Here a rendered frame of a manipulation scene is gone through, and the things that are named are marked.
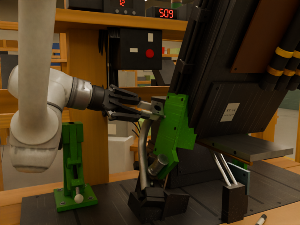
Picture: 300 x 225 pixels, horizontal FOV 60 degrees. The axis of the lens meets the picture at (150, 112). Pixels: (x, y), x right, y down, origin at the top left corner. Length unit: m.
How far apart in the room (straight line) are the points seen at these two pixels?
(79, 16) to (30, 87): 0.45
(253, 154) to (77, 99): 0.49
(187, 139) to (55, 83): 0.41
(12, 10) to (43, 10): 10.41
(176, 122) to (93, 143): 0.42
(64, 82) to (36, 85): 0.21
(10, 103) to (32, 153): 0.50
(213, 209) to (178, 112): 0.34
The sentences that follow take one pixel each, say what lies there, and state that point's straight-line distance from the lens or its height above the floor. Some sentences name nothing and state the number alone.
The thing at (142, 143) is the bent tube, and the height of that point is 1.09.
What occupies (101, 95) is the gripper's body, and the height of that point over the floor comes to 1.27.
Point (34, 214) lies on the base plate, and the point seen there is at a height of 0.90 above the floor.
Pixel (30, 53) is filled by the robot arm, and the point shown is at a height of 1.37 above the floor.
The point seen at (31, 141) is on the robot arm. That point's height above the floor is 1.19.
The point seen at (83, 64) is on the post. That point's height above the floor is 1.37.
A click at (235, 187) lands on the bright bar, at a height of 1.01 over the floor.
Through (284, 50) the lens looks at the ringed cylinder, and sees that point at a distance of 0.77.
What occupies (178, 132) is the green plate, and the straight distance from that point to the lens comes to 0.77.
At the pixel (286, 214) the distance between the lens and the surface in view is 0.97.
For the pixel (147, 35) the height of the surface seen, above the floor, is 1.48.
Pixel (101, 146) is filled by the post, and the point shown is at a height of 1.04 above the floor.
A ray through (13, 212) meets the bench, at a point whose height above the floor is 0.88.
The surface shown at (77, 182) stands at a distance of 0.89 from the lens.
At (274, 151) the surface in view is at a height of 1.13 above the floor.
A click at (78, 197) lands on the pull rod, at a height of 0.95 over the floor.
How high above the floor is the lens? 1.33
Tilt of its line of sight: 8 degrees down
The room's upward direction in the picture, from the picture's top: straight up
